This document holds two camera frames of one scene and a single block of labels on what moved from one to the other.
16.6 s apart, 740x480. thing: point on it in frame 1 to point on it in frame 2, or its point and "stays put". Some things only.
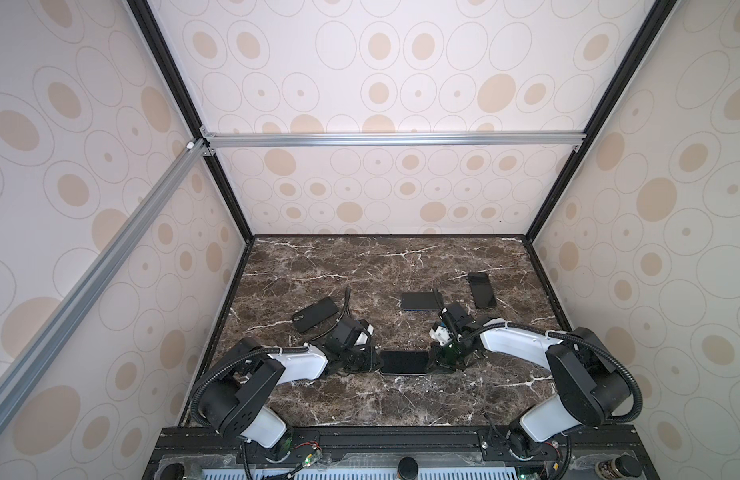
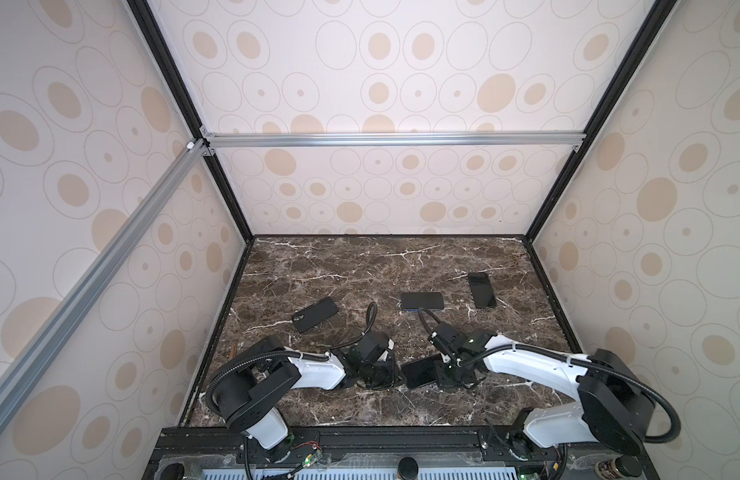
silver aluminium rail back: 488,139 stays put
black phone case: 314,314 stays put
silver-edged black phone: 483,294 stays put
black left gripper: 369,358 to 390,374
